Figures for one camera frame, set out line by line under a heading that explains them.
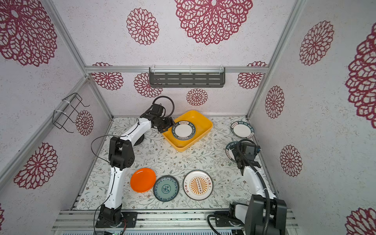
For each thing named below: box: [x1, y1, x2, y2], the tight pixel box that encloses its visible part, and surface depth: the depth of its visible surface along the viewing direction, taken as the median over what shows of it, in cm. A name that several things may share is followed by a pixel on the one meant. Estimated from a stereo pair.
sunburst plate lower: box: [182, 169, 214, 201], surface depth 87 cm
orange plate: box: [130, 167, 157, 193], surface depth 87 cm
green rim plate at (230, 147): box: [225, 141, 240, 164], surface depth 99 cm
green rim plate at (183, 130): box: [171, 120, 197, 141], surface depth 109 cm
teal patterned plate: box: [153, 174, 180, 203], surface depth 85 cm
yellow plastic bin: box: [161, 110, 213, 153], surface depth 111 cm
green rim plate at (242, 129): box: [230, 120, 255, 139], surface depth 113 cm
